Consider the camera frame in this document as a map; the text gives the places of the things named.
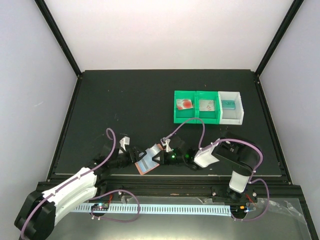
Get white slotted cable duct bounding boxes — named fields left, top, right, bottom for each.
left=72, top=203, right=232, bottom=217

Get black frame post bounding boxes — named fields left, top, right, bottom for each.
left=34, top=0, right=82, bottom=77
left=255, top=0, right=304, bottom=77

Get black aluminium rail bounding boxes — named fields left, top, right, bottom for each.
left=37, top=174, right=303, bottom=201

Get left circuit board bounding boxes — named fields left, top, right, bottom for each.
left=91, top=203, right=109, bottom=211

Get brown leather card holder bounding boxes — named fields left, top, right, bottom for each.
left=134, top=143, right=166, bottom=176

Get white bin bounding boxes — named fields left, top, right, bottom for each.
left=218, top=91, right=245, bottom=126

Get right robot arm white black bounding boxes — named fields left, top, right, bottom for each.
left=151, top=132, right=263, bottom=202

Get circuit board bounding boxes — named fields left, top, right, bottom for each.
left=230, top=205, right=255, bottom=213
left=91, top=203, right=109, bottom=211

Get teal card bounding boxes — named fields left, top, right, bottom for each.
left=221, top=99, right=236, bottom=110

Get white flower card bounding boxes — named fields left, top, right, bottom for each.
left=199, top=99, right=215, bottom=112

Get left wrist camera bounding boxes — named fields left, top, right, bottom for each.
left=119, top=136, right=130, bottom=153

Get red circle card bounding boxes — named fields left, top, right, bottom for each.
left=175, top=98, right=194, bottom=111

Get right black frame post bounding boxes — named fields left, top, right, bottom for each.
left=255, top=0, right=304, bottom=77

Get right circuit board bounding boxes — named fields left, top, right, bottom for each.
left=230, top=205, right=255, bottom=213

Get green bin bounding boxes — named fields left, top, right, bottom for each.
left=196, top=91, right=221, bottom=125
left=173, top=90, right=200, bottom=124

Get left black frame post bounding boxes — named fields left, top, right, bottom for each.
left=34, top=0, right=82, bottom=77

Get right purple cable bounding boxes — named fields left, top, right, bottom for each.
left=162, top=117, right=271, bottom=222

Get left green bin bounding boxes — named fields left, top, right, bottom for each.
left=173, top=90, right=200, bottom=124

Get middle green bin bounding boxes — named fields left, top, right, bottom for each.
left=196, top=91, right=221, bottom=125

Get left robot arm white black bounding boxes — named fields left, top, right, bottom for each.
left=14, top=144, right=145, bottom=240

